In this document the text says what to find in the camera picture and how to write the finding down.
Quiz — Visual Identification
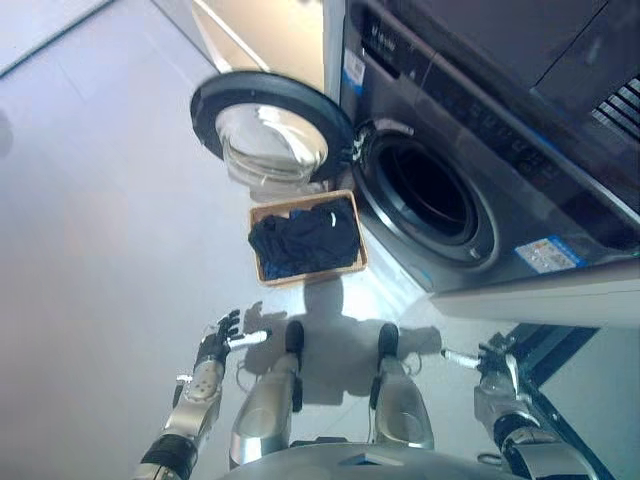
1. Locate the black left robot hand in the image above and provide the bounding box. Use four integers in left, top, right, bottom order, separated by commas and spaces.
208, 308, 272, 360

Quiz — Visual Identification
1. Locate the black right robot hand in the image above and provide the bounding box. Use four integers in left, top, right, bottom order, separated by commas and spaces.
440, 333, 517, 376

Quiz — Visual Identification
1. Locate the wicker laundry basket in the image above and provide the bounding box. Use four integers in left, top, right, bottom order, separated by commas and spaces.
248, 189, 371, 288

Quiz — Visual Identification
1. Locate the round washing machine door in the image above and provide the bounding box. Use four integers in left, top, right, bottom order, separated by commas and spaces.
189, 72, 358, 187

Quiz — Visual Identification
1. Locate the grey washing machine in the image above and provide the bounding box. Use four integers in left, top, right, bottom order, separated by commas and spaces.
339, 0, 640, 295

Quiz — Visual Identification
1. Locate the white cabinet side panel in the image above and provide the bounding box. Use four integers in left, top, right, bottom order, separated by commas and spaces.
429, 259, 640, 330

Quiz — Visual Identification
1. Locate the silver left robot leg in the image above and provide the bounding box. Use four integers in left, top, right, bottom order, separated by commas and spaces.
227, 319, 307, 472

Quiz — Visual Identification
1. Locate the silver robot leg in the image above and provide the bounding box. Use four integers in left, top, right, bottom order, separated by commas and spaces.
368, 323, 436, 450
227, 319, 307, 472

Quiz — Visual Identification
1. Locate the silver right robot leg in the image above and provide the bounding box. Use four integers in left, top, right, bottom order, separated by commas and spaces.
368, 323, 436, 450

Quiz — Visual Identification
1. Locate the blue energy label sticker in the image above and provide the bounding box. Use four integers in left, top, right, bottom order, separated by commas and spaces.
514, 238, 582, 276

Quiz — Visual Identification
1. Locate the black garment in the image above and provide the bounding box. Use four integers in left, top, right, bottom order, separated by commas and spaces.
248, 212, 321, 271

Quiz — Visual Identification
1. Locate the navy garment with white print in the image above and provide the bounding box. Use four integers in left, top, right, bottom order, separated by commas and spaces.
287, 197, 362, 269

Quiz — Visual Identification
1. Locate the silver robot torso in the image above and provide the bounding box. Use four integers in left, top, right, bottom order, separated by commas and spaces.
219, 438, 507, 480

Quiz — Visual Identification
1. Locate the small white label sticker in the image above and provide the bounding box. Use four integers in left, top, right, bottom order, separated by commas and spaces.
344, 49, 370, 92

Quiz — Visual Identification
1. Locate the white vertical pillar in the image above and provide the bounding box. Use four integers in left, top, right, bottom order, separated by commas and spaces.
319, 0, 352, 117

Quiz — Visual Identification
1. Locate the white counter cabinet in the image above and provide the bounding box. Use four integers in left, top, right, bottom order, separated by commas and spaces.
191, 0, 327, 79

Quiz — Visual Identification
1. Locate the grey dryer with vent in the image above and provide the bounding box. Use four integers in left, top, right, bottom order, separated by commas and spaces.
374, 0, 640, 216

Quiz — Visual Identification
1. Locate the black metal stand frame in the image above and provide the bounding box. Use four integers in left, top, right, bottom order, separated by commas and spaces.
492, 323, 604, 451

